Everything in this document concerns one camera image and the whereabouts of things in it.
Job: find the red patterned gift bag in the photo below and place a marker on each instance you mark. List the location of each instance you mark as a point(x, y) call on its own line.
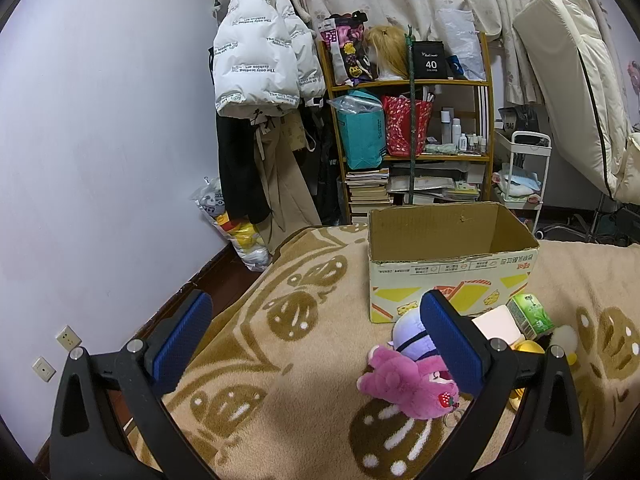
point(397, 112)

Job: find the pink white sponge block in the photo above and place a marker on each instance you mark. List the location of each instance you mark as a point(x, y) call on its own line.
point(499, 323)

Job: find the wooden bookshelf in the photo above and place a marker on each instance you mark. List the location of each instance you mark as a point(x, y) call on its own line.
point(483, 113)

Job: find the blonde wig on stand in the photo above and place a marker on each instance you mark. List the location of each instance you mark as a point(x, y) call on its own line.
point(388, 50)

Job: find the cardboard box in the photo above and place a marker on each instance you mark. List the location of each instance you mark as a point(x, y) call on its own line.
point(478, 255)

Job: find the wall socket upper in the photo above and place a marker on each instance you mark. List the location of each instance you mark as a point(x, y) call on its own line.
point(68, 339)

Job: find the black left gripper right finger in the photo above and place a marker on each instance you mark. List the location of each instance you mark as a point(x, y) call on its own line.
point(545, 438)

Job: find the beige coat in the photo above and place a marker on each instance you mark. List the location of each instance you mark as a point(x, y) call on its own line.
point(290, 205)

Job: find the white puffer jacket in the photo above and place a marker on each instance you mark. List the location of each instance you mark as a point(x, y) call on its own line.
point(264, 61)

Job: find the green pole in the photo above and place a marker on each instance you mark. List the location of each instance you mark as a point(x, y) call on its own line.
point(413, 119)

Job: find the plastic bag of toys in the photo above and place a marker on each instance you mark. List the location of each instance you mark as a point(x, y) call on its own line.
point(241, 234)

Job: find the cream folded mattress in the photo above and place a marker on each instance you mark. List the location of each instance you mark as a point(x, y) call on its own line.
point(585, 105)

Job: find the wall socket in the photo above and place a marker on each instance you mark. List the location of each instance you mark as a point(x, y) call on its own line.
point(43, 369)
point(68, 339)

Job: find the green tissue pack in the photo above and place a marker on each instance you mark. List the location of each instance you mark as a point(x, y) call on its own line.
point(529, 315)

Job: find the purple printed bag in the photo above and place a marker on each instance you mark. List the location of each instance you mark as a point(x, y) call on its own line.
point(343, 35)

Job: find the beige patterned blanket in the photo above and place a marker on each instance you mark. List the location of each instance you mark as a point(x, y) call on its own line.
point(271, 392)

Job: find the pink strawberry bear plush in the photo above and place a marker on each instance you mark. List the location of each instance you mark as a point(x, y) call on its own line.
point(420, 389)

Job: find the white-haired purple doll plush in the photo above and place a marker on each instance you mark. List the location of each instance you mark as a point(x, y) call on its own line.
point(411, 338)

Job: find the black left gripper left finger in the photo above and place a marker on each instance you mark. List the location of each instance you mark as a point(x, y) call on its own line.
point(88, 442)

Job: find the wall socket lower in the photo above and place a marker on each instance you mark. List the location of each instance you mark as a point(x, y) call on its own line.
point(43, 369)

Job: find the stack of books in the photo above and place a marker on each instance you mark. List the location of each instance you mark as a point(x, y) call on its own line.
point(367, 189)

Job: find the teal shopping bag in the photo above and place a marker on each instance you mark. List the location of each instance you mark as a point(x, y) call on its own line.
point(360, 118)

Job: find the black coat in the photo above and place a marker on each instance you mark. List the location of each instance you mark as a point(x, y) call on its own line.
point(240, 180)

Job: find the black box with 40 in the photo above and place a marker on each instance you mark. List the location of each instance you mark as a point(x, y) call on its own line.
point(429, 60)

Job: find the white fluffy penguin plush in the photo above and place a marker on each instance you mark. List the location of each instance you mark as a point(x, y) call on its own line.
point(566, 337)

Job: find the white utility cart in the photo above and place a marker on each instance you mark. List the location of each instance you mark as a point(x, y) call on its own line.
point(521, 181)

